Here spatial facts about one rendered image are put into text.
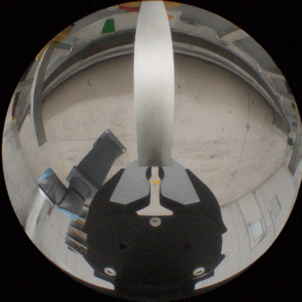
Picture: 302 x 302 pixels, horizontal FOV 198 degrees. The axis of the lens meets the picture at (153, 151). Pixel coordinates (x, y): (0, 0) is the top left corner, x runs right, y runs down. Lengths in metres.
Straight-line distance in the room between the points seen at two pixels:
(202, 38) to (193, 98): 0.76
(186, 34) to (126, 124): 0.91
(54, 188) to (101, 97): 0.88
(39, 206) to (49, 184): 0.16
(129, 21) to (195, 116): 0.96
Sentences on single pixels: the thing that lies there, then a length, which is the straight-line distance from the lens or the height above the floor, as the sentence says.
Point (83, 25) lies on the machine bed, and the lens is 0.60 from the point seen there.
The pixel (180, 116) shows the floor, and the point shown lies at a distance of 0.98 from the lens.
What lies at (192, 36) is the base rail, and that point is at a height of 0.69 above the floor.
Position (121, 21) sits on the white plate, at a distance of 0.31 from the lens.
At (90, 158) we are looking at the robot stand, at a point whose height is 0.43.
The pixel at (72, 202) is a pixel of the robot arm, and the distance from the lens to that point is 0.64.
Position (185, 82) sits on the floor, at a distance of 0.99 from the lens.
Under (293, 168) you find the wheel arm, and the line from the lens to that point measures 0.24.
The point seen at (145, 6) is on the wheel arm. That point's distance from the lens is 0.18.
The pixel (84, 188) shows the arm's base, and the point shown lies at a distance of 0.69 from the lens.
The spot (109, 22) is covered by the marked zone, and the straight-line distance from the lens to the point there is 0.31.
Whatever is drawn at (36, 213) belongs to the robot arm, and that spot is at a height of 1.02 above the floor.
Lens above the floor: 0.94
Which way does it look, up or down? 60 degrees down
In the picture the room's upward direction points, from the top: 178 degrees counter-clockwise
